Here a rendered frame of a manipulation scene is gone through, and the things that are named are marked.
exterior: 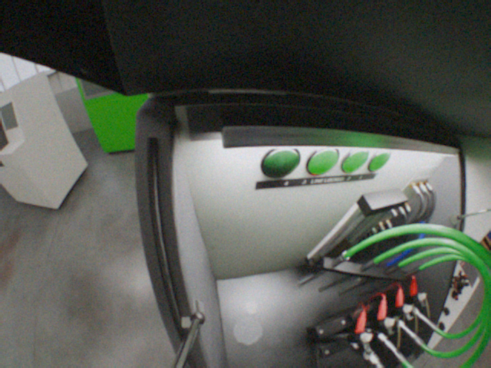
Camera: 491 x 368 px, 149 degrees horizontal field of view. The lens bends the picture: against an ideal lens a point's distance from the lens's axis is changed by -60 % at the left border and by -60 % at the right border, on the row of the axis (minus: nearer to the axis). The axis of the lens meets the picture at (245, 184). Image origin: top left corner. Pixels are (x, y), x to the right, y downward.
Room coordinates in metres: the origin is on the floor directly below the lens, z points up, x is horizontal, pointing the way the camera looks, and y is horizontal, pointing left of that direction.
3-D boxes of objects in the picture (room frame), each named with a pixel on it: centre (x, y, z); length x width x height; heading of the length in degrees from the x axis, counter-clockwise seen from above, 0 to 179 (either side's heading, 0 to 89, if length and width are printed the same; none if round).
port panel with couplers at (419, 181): (0.26, -0.47, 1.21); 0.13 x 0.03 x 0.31; 105
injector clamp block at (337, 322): (-0.03, -0.42, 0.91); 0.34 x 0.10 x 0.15; 105
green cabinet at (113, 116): (2.20, 1.87, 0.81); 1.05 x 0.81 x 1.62; 104
